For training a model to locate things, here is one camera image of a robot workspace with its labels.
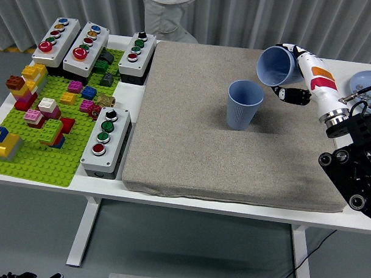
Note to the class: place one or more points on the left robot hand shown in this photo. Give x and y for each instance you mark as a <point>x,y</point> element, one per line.
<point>22,276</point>

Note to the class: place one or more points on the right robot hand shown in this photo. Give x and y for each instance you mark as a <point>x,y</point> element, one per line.
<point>321,85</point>

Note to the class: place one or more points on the blue ribbed cup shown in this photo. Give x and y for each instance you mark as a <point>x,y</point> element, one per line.
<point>239,115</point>
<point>274,67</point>

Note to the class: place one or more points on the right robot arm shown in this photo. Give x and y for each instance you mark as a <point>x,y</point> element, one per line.
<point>355,169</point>

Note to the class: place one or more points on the blue plate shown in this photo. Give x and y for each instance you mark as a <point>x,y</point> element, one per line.
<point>363,77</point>

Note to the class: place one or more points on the white table leg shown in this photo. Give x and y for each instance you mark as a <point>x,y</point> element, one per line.
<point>301,259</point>
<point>84,230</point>

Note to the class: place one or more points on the grey pleated curtain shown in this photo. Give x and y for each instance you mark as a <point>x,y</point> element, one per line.
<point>269,20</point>

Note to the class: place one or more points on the green brick baseplate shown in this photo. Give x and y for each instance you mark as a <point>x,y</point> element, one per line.
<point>35,170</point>

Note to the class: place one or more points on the blue yellow grey brick stack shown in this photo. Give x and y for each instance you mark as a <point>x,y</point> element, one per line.
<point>7,145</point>

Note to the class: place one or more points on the grey-brown fabric mat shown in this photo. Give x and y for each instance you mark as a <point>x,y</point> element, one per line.
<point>203,152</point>

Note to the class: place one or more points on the green orange blue brick stack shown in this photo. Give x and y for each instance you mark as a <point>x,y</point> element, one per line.
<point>51,132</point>

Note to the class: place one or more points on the red toy brick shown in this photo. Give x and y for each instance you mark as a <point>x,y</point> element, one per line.
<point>68,125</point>

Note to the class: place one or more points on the pink and red brick stack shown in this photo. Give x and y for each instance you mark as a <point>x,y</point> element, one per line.
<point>34,118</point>

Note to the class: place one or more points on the four-button control box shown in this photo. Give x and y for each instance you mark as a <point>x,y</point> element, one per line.
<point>145,56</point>
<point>116,142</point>

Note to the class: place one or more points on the person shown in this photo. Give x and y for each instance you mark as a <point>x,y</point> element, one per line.
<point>168,16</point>

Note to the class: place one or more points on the white and pink brick stack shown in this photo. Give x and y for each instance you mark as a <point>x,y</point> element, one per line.
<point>49,108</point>

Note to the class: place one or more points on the magenta toy brick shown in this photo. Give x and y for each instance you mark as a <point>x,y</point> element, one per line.
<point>75,87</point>
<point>86,106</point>

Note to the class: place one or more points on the multicoloured brick tower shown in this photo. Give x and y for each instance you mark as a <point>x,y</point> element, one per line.
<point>28,94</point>

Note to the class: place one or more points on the yellow toy brick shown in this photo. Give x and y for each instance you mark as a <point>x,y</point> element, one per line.
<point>68,99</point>

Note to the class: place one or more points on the blue toy brick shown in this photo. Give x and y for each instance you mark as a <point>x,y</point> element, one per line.
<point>89,93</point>

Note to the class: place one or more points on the grey sloped brick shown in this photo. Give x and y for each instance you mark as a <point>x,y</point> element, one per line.
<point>107,80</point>

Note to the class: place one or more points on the dark grey curved brick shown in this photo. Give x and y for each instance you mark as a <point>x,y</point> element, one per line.
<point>107,57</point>

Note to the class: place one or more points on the dark green toy brick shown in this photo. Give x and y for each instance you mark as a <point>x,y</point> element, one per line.
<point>101,66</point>

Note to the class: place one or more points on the yellow floor tape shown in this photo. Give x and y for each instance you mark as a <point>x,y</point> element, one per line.
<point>12,49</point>

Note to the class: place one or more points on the five-button control box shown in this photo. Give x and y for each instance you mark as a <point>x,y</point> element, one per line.
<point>95,55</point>
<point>65,43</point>

